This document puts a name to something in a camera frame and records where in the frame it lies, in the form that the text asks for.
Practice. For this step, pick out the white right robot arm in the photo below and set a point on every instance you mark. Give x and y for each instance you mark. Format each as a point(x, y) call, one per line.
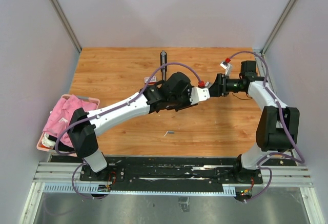
point(277, 130)

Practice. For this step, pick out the red white staple box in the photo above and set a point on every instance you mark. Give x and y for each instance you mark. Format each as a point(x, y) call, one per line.
point(150, 80)

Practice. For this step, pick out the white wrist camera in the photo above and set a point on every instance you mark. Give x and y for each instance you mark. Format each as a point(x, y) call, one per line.
point(227, 66)
point(199, 95)

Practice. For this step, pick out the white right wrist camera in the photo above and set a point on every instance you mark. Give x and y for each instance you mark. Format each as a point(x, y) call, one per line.
point(227, 66)

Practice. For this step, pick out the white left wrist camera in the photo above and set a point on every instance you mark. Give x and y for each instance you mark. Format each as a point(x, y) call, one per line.
point(199, 95)

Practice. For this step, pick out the pink cloth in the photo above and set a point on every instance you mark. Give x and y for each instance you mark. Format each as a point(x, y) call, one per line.
point(65, 116)

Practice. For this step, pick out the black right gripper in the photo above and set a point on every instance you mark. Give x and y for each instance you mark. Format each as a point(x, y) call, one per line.
point(219, 88)

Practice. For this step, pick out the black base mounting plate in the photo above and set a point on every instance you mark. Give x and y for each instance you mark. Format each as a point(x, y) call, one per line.
point(171, 174)

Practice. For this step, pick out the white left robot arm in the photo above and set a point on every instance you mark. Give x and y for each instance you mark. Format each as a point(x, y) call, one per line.
point(85, 127)

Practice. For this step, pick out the pink plastic basket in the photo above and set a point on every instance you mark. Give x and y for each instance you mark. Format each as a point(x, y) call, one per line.
point(56, 137)

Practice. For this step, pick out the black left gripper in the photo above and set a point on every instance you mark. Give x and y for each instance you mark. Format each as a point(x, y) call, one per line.
point(187, 91)

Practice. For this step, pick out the black stapler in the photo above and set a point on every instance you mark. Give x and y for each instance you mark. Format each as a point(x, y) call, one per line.
point(163, 61)

